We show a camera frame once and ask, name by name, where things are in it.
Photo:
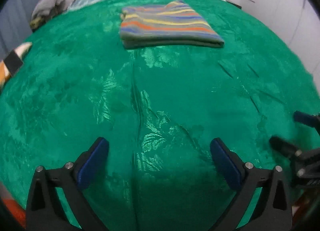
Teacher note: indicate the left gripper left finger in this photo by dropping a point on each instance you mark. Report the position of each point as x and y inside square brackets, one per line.
[44, 210]

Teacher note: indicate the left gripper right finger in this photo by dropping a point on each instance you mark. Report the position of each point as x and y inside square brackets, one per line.
[273, 209]

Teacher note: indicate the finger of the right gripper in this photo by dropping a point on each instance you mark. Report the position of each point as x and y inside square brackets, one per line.
[306, 119]
[283, 147]

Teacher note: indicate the striped knitted sweater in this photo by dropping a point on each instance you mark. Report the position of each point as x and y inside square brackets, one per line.
[175, 23]

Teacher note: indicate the grey clothes pile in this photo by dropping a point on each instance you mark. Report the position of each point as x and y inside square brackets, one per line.
[44, 11]

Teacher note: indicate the orange red rug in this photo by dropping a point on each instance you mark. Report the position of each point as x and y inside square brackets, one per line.
[13, 206]

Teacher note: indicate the green floral bedspread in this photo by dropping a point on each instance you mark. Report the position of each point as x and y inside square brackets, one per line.
[158, 107]

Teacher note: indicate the white wardrobe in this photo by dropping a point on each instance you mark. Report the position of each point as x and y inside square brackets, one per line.
[295, 22]

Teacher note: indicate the orange white patterned pillow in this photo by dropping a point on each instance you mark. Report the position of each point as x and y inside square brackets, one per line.
[21, 50]

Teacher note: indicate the black smartphone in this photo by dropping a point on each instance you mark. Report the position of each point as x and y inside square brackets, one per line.
[13, 63]

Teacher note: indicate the blue curtain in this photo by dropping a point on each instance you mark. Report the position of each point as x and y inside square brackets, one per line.
[15, 19]

